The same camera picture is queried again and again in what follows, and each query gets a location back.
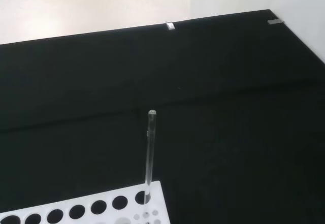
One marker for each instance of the white test tube rack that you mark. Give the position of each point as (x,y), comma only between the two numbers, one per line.
(157,196)

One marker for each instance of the black bench cloth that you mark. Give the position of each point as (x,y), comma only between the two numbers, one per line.
(228,132)

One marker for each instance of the clear cloth clip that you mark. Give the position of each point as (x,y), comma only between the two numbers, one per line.
(274,22)
(170,25)

